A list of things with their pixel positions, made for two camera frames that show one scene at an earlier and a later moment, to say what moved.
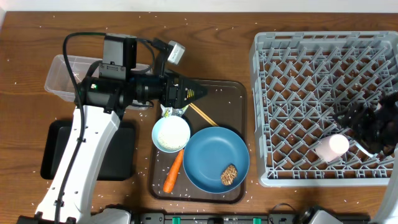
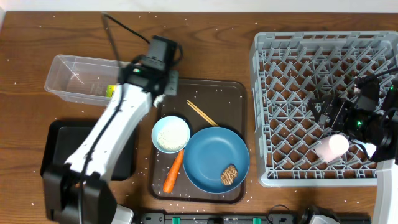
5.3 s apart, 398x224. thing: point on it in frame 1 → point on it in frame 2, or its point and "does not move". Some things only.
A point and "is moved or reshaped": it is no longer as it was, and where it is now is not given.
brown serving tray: [225, 106] does not move
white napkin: [166, 111] is moved or reshaped
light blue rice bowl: [171, 134] does not move
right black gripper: [357, 116] → [344, 107]
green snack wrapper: [179, 112] is moved or reshaped
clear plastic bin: [59, 83] does not move
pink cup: [333, 147] does not move
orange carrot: [170, 180] does not move
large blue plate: [208, 152] does not move
